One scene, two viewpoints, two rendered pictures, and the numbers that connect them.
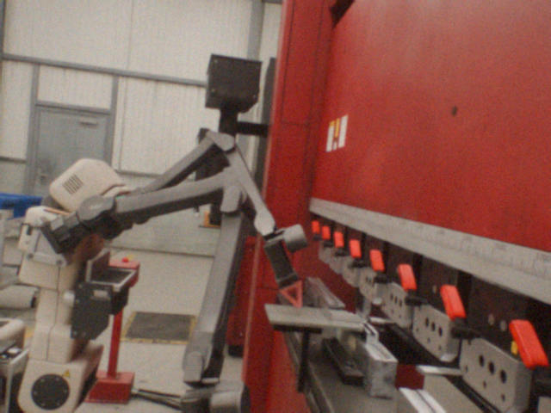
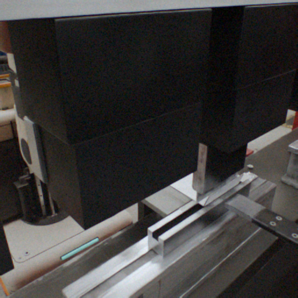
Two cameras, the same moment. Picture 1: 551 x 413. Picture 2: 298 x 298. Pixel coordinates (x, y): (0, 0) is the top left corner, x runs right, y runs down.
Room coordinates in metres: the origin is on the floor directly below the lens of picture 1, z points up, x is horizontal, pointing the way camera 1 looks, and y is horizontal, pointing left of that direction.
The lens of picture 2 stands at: (1.22, -0.56, 1.29)
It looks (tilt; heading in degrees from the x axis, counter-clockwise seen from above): 27 degrees down; 54
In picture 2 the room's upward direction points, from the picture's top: straight up
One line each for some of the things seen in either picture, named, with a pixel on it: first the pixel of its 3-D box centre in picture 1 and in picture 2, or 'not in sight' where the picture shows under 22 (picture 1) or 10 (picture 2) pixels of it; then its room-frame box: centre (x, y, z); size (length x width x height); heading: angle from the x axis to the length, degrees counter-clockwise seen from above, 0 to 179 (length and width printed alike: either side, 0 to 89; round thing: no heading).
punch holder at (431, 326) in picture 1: (454, 307); not in sight; (0.96, -0.36, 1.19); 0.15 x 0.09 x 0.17; 6
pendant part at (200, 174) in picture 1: (206, 167); not in sight; (2.67, 0.36, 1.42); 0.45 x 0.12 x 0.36; 10
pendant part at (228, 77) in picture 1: (224, 149); not in sight; (2.73, 0.29, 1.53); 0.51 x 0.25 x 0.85; 10
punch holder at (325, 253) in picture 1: (335, 240); not in sight; (1.96, -0.25, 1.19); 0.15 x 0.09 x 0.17; 6
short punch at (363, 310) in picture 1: (362, 301); (220, 162); (1.54, -0.30, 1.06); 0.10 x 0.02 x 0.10; 6
